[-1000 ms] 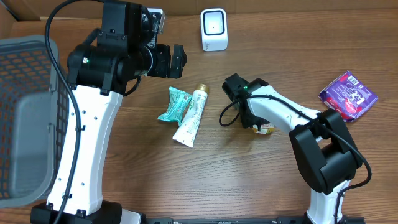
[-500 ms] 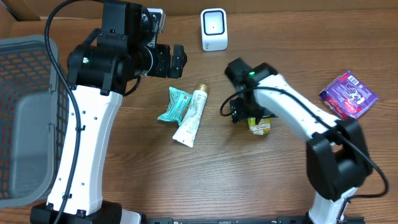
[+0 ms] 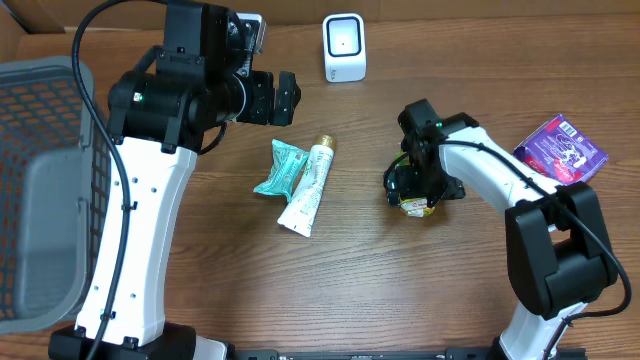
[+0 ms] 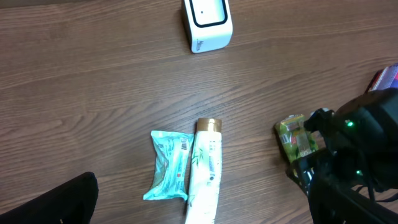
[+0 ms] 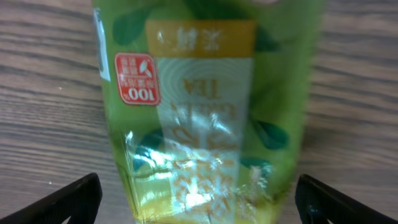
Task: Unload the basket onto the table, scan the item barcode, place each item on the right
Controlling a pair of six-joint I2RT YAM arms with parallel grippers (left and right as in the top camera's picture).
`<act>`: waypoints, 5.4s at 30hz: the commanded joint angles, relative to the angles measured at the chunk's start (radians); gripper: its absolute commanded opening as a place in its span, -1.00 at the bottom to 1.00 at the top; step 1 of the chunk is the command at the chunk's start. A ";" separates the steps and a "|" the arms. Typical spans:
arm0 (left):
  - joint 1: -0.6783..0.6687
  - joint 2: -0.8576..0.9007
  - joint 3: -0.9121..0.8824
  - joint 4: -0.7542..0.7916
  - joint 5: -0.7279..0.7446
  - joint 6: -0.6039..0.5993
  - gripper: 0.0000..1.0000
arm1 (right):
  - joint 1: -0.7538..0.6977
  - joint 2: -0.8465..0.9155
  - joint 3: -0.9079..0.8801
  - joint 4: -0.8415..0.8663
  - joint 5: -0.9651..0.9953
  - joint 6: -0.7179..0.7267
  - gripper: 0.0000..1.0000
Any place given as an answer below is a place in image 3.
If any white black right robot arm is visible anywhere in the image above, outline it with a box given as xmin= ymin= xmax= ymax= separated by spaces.
xmin=383 ymin=99 xmax=631 ymax=359

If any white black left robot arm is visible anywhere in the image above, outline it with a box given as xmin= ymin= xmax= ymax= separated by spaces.
xmin=48 ymin=1 xmax=301 ymax=360

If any grey plastic basket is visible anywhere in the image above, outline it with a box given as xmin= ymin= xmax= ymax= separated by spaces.
xmin=1 ymin=56 xmax=111 ymax=334

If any teal snack packet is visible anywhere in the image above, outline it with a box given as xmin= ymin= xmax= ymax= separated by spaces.
xmin=253 ymin=139 xmax=309 ymax=202

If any white barcode scanner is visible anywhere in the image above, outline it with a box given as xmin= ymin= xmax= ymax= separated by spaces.
xmin=322 ymin=13 xmax=367 ymax=83

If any purple pad package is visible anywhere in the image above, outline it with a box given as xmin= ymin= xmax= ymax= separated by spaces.
xmin=513 ymin=114 xmax=609 ymax=185

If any white tube gold cap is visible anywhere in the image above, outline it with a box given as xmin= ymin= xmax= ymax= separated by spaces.
xmin=277 ymin=135 xmax=336 ymax=237

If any green juice carton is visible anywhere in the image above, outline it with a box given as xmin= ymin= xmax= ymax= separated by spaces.
xmin=397 ymin=149 xmax=437 ymax=219

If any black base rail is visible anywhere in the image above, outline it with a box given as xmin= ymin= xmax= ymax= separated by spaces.
xmin=234 ymin=347 xmax=586 ymax=360

